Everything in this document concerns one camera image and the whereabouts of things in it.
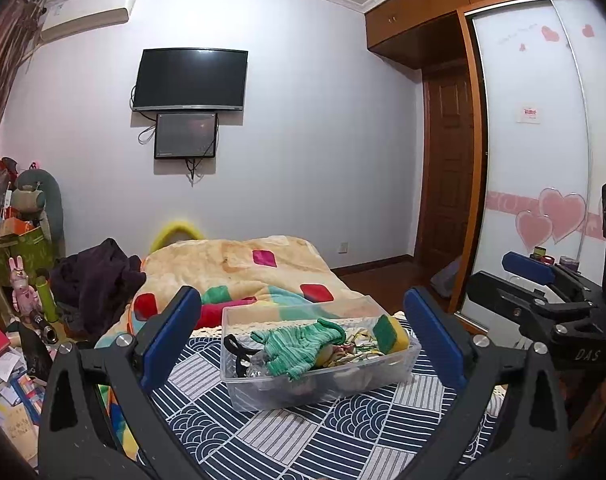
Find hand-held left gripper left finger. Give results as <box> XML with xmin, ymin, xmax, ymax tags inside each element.
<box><xmin>37</xmin><ymin>285</ymin><xmax>204</xmax><ymax>480</ymax></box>

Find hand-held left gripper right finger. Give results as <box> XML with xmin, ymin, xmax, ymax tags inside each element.
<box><xmin>403</xmin><ymin>287</ymin><xmax>571</xmax><ymax>480</ymax></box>

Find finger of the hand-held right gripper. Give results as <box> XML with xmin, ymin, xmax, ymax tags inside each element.
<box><xmin>502</xmin><ymin>251</ymin><xmax>604</xmax><ymax>308</ymax></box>
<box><xmin>467</xmin><ymin>270</ymin><xmax>591</xmax><ymax>348</ymax></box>

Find yellow green sponge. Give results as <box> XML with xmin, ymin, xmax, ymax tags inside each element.
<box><xmin>373</xmin><ymin>314</ymin><xmax>411</xmax><ymax>356</ymax></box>

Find black lace garment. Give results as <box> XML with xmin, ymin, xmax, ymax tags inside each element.
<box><xmin>224</xmin><ymin>334</ymin><xmax>264</xmax><ymax>378</ymax></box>

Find floral fabric scrunchie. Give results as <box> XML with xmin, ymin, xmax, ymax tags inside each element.
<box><xmin>328</xmin><ymin>330</ymin><xmax>384</xmax><ymax>366</ymax></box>

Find clear plastic box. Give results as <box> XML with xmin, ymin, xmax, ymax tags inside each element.
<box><xmin>220</xmin><ymin>295</ymin><xmax>423</xmax><ymax>413</ymax></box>

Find green knitted gloves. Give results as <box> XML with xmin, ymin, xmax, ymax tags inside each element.
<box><xmin>250</xmin><ymin>319</ymin><xmax>349</xmax><ymax>381</ymax></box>

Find grey bag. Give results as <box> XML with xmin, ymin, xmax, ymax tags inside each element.
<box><xmin>430</xmin><ymin>257</ymin><xmax>461</xmax><ymax>298</ymax></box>

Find colourful patchwork blanket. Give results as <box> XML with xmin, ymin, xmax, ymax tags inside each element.
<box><xmin>95</xmin><ymin>235</ymin><xmax>374</xmax><ymax>461</ymax></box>

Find white sliding wardrobe doors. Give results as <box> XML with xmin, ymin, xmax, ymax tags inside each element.
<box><xmin>466</xmin><ymin>0</ymin><xmax>606</xmax><ymax>331</ymax></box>

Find dark clothing pile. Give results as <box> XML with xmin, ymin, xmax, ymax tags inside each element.
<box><xmin>50</xmin><ymin>237</ymin><xmax>146</xmax><ymax>336</ymax></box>

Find yellow fluffy cushion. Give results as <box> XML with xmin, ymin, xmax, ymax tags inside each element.
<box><xmin>150</xmin><ymin>219</ymin><xmax>206</xmax><ymax>252</ymax></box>

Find wooden door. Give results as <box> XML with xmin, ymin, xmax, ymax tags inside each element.
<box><xmin>415</xmin><ymin>67</ymin><xmax>476</xmax><ymax>271</ymax></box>

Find black metal cylinder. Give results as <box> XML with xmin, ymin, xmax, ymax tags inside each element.
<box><xmin>30</xmin><ymin>310</ymin><xmax>58</xmax><ymax>345</ymax></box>

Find green bottle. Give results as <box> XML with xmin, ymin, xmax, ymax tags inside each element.
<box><xmin>37</xmin><ymin>275</ymin><xmax>60</xmax><ymax>325</ymax></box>

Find black bag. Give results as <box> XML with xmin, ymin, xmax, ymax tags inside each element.
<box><xmin>18</xmin><ymin>322</ymin><xmax>54</xmax><ymax>378</ymax></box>

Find pink rabbit figure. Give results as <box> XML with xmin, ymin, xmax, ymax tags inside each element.
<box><xmin>8</xmin><ymin>256</ymin><xmax>38</xmax><ymax>313</ymax></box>

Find green shopping bag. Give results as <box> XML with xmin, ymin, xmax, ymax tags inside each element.
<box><xmin>0</xmin><ymin>227</ymin><xmax>56</xmax><ymax>286</ymax></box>

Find blue white patterned sheet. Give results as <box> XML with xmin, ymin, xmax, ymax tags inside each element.
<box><xmin>138</xmin><ymin>330</ymin><xmax>504</xmax><ymax>480</ymax></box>

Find pile of papers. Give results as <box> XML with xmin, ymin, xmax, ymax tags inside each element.
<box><xmin>0</xmin><ymin>355</ymin><xmax>46</xmax><ymax>466</ymax></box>

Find grey plush toy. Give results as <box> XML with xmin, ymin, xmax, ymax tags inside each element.
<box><xmin>12</xmin><ymin>167</ymin><xmax>66</xmax><ymax>246</ymax></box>

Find wooden overhead cabinet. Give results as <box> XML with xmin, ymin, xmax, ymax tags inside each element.
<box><xmin>365</xmin><ymin>0</ymin><xmax>589</xmax><ymax>71</ymax></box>

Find brown curtain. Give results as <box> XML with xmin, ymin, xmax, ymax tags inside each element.
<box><xmin>0</xmin><ymin>0</ymin><xmax>46</xmax><ymax>156</ymax></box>

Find white air conditioner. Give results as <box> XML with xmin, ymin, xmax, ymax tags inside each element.
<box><xmin>39</xmin><ymin>0</ymin><xmax>138</xmax><ymax>43</ymax></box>

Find small wall monitor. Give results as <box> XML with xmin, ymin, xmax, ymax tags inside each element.
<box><xmin>154</xmin><ymin>112</ymin><xmax>218</xmax><ymax>160</ymax></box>

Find wall television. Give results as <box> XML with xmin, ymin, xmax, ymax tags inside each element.
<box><xmin>132</xmin><ymin>48</ymin><xmax>249</xmax><ymax>112</ymax></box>

